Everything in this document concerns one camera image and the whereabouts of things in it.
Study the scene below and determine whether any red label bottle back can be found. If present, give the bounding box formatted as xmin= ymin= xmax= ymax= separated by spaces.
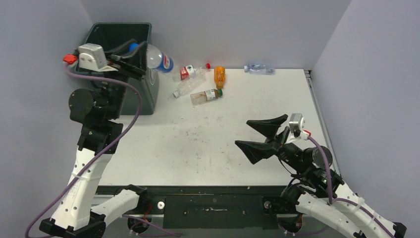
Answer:
xmin=177 ymin=63 xmax=211 ymax=81

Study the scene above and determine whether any small orange juice bottle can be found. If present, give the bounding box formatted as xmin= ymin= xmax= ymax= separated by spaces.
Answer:
xmin=213 ymin=66 xmax=226 ymax=89

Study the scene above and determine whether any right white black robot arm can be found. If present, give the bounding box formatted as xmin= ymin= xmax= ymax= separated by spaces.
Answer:
xmin=235 ymin=114 xmax=407 ymax=238

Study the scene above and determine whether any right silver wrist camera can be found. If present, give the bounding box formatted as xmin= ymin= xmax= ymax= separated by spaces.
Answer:
xmin=285 ymin=113 xmax=311 ymax=144

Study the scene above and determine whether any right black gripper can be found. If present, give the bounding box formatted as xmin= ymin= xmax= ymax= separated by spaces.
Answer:
xmin=233 ymin=114 xmax=308 ymax=173

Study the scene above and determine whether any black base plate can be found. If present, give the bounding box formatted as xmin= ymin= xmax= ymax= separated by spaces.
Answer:
xmin=98 ymin=185 xmax=313 ymax=230

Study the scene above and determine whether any clear crushed bottle back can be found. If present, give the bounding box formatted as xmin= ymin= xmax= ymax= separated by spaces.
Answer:
xmin=244 ymin=63 xmax=276 ymax=75

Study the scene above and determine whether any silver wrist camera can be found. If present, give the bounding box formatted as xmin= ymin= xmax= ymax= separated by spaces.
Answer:
xmin=285 ymin=113 xmax=311 ymax=144
xmin=77 ymin=43 xmax=117 ymax=72

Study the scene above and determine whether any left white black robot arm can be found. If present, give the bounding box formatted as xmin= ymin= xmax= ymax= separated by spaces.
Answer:
xmin=39 ymin=39 xmax=148 ymax=238

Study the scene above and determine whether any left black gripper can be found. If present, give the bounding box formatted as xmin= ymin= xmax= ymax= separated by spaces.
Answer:
xmin=101 ymin=39 xmax=147 ymax=118

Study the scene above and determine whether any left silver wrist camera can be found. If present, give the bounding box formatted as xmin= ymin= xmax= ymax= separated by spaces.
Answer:
xmin=77 ymin=43 xmax=117 ymax=72

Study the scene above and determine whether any dark green plastic bin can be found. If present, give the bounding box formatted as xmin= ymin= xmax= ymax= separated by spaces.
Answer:
xmin=85 ymin=22 xmax=159 ymax=115

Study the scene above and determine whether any blue label water bottle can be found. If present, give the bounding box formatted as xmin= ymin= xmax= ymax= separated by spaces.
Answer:
xmin=146 ymin=44 xmax=175 ymax=74

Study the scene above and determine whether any clear bottle white cap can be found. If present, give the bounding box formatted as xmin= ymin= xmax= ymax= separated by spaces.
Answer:
xmin=173 ymin=71 xmax=206 ymax=98

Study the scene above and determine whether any brown stained bottle green cap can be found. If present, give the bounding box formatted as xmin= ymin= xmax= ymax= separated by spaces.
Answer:
xmin=190 ymin=89 xmax=223 ymax=106

